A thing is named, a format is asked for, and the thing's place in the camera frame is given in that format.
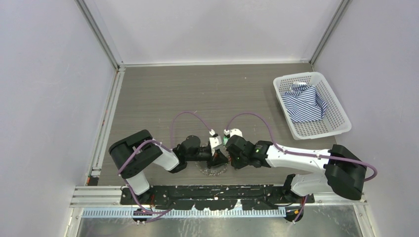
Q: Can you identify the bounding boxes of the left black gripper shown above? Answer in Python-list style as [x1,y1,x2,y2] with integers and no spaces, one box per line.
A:
[186,147,228,169]

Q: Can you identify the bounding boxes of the numbered metal key ring disc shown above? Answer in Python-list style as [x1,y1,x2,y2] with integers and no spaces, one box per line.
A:
[195,147,231,176]

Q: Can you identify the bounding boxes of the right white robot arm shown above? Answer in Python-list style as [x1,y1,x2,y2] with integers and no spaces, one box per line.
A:
[225,135,367,203]

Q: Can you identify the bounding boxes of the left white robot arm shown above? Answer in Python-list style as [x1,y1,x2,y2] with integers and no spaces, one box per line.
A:
[108,129,229,204]

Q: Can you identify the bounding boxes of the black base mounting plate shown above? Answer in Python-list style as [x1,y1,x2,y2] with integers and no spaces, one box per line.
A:
[137,185,303,210]

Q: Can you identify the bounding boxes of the blue striped shirt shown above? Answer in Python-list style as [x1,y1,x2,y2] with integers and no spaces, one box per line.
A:
[281,81,328,123]

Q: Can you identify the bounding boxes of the white plastic basket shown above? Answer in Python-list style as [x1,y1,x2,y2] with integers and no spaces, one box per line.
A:
[273,72,351,140]

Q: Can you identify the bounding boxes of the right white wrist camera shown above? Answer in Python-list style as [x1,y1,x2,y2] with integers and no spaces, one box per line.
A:
[223,128,243,138]

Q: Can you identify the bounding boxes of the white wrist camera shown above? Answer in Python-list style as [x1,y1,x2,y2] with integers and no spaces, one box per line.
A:
[223,128,243,138]
[209,129,223,156]

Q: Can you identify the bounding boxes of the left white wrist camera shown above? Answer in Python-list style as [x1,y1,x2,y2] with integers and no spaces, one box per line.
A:
[209,129,223,156]

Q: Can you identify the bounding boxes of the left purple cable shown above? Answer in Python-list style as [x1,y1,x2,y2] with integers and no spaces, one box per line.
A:
[117,111,217,223]

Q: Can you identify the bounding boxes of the purple cable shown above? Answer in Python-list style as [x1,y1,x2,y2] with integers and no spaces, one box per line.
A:
[117,111,217,223]
[224,112,378,182]

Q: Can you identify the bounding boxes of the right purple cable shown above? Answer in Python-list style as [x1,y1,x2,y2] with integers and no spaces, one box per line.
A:
[224,112,378,182]

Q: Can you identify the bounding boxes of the aluminium frame rail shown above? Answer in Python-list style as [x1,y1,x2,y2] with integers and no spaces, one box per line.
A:
[64,63,126,237]

